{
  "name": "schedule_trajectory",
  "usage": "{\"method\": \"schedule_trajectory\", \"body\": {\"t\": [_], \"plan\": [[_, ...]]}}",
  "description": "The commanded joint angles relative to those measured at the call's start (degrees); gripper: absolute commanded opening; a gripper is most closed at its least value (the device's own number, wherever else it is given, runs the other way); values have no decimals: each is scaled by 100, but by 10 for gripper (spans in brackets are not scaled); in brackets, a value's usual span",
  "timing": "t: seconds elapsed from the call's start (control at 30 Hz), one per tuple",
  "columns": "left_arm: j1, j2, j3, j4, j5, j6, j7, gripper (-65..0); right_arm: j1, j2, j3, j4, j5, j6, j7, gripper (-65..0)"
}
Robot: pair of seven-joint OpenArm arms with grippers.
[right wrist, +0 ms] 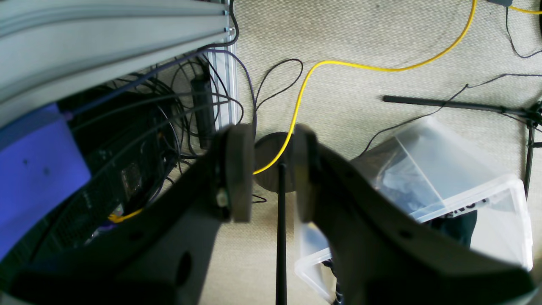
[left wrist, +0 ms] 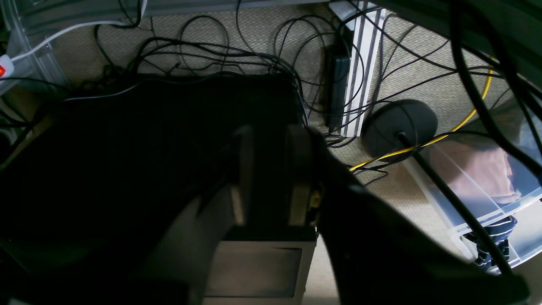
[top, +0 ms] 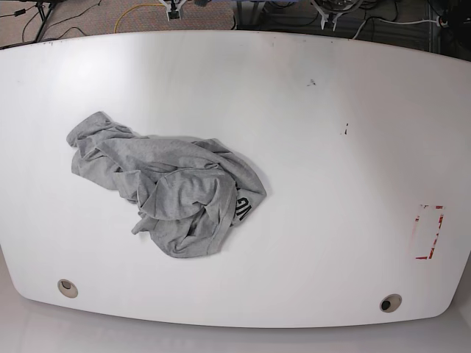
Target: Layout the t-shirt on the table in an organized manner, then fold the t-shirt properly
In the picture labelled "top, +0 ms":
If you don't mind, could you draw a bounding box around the grey t-shirt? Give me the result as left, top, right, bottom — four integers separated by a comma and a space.
66, 112, 266, 258

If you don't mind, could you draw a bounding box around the red tape rectangle marking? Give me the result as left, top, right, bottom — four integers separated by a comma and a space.
410, 204, 446, 260

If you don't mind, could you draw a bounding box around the black tripod stand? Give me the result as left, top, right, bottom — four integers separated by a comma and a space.
21, 0, 65, 43

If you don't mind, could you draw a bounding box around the yellow cable on floor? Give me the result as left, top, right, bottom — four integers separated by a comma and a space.
114, 2, 162, 34

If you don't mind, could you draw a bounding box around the right table cable grommet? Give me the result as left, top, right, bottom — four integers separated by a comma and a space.
380, 293, 402, 313

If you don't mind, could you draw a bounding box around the table cable grommet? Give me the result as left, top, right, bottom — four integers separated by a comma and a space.
57, 279, 78, 299
380, 293, 402, 313

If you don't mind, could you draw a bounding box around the left table cable grommet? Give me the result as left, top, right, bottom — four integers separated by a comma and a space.
57, 279, 78, 299

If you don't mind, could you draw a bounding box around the white cable on floor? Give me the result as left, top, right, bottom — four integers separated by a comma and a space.
352, 17, 439, 40

